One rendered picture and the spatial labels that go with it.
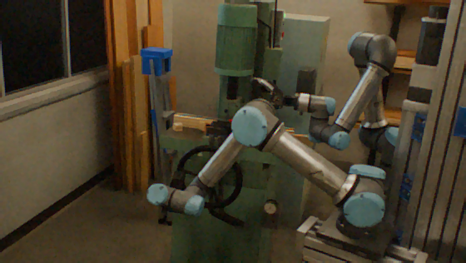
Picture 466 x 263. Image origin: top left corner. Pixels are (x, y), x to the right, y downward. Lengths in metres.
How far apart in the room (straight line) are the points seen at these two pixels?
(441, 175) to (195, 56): 3.34
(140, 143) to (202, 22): 1.56
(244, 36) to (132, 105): 1.59
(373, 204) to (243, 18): 1.01
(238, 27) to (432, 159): 0.95
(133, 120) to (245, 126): 2.16
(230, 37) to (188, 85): 2.72
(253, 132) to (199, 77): 3.31
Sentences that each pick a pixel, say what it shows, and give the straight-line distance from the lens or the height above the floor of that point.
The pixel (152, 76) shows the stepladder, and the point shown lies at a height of 1.00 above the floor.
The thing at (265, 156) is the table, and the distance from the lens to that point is 2.04.
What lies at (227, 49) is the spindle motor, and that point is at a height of 1.31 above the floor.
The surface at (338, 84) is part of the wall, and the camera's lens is 4.38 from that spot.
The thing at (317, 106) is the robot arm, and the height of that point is 1.14.
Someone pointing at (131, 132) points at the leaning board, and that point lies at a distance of 3.49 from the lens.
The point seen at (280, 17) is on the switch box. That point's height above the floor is 1.45.
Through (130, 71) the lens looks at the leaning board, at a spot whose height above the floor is 0.93.
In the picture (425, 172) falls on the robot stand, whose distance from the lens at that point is 1.70.
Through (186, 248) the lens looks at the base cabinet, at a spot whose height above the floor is 0.33.
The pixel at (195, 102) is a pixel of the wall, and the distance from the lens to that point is 4.73.
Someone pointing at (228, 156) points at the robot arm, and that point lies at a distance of 1.61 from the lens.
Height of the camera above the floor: 1.61
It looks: 18 degrees down
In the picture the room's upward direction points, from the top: 4 degrees clockwise
